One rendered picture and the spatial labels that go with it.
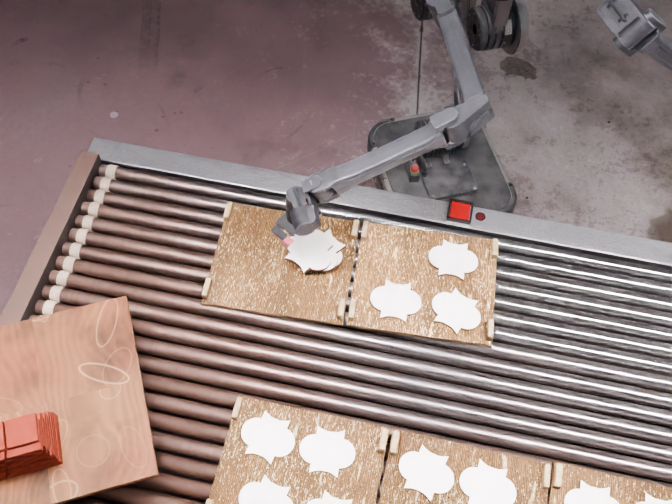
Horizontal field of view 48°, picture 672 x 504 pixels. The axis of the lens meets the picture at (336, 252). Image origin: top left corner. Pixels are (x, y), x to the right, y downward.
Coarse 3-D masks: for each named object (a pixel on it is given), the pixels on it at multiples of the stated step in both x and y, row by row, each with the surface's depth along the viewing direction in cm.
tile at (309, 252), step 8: (296, 240) 221; (304, 240) 221; (312, 240) 221; (320, 240) 221; (288, 248) 220; (296, 248) 220; (304, 248) 220; (312, 248) 220; (320, 248) 220; (328, 248) 220; (288, 256) 218; (296, 256) 218; (304, 256) 218; (312, 256) 219; (320, 256) 219; (328, 256) 219; (304, 264) 217; (312, 264) 217; (320, 264) 217; (328, 264) 217; (304, 272) 216
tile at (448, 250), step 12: (444, 240) 226; (432, 252) 224; (444, 252) 224; (456, 252) 224; (468, 252) 224; (432, 264) 222; (444, 264) 222; (456, 264) 222; (468, 264) 222; (456, 276) 220
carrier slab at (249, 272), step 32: (224, 224) 229; (256, 224) 229; (352, 224) 230; (224, 256) 223; (256, 256) 223; (352, 256) 224; (224, 288) 218; (256, 288) 218; (288, 288) 218; (320, 288) 218; (320, 320) 213
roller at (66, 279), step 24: (96, 288) 220; (120, 288) 219; (144, 288) 220; (192, 312) 218; (216, 312) 216; (240, 312) 216; (312, 336) 215; (336, 336) 213; (360, 336) 213; (384, 336) 214; (432, 360) 211; (456, 360) 210; (480, 360) 209; (504, 360) 211; (552, 384) 208; (576, 384) 207; (600, 384) 206
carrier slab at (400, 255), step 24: (360, 240) 227; (384, 240) 227; (408, 240) 227; (432, 240) 227; (456, 240) 227; (480, 240) 227; (360, 264) 223; (384, 264) 223; (408, 264) 223; (480, 264) 223; (360, 288) 218; (432, 288) 219; (456, 288) 219; (480, 288) 219; (360, 312) 215; (432, 312) 215; (480, 312) 215; (432, 336) 211; (456, 336) 211; (480, 336) 211
